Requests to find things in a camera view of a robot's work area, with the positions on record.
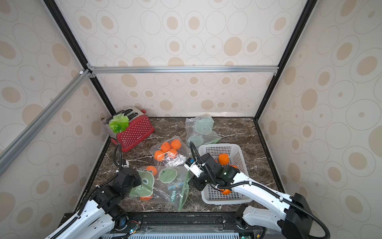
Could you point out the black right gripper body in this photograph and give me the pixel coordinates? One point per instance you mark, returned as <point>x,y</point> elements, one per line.
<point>199,178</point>

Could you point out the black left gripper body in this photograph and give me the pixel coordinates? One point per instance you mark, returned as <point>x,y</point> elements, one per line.
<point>137,181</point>

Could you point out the blue-seal zip-top bag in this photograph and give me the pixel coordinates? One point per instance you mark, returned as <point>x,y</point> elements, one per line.
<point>171,152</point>

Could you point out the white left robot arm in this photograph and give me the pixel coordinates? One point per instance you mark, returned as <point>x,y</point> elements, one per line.
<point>102,212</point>

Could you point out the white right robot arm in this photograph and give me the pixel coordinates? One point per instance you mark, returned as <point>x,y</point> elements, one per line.
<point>290,215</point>

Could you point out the red polka-dot toaster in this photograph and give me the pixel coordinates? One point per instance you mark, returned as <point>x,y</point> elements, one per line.
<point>139,128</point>

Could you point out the green plastic lettuce leaf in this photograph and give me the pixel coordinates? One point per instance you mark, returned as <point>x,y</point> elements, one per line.
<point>119,123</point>

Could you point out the aluminium rear cross bar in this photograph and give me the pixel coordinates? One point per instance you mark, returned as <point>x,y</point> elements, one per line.
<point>184,69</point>

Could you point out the aluminium left side bar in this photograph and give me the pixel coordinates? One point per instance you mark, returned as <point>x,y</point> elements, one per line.
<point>11,153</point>

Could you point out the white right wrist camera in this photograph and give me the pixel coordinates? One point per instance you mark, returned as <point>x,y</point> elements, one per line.
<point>194,167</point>

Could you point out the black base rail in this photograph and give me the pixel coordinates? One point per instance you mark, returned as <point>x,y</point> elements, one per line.
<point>204,225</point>

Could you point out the black left corner post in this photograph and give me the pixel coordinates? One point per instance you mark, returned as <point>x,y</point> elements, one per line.
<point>53,9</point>

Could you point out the black corner frame post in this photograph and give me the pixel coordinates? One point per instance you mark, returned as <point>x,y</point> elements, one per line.
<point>296,34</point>

